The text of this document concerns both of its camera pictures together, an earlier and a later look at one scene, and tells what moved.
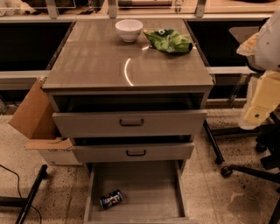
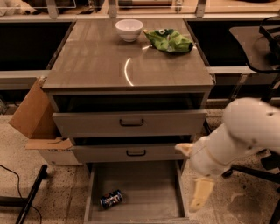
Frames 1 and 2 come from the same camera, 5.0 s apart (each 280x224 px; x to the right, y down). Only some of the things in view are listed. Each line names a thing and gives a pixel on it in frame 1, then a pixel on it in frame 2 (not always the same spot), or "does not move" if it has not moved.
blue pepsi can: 111,199 does not move
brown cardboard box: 34,118 does not move
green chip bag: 168,40 does not move
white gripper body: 269,48 → 201,159
